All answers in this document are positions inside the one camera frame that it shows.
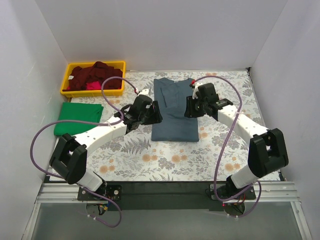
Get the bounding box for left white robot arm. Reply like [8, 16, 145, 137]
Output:
[49, 94, 163, 200]

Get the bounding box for blue-grey t shirt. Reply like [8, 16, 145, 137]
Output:
[151, 77, 199, 143]

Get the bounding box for folded green t shirt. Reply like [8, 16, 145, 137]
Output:
[53, 102, 104, 137]

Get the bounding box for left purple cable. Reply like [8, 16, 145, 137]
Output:
[29, 77, 141, 228]

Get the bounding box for aluminium frame rail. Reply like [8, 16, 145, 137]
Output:
[36, 182, 87, 204]

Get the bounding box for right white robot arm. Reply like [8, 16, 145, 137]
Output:
[184, 81, 289, 199]

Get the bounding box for dark red t shirt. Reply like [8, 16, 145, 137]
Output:
[64, 61, 123, 92]

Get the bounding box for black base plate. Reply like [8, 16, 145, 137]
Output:
[77, 181, 256, 212]

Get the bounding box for pink t shirt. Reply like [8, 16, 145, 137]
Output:
[86, 81, 102, 91]

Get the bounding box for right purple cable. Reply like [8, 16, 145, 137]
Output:
[191, 76, 263, 218]

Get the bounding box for yellow plastic bin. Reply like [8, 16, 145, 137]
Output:
[60, 60, 126, 98]

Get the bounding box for purple cable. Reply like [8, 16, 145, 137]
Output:
[29, 77, 141, 228]
[191, 76, 263, 218]

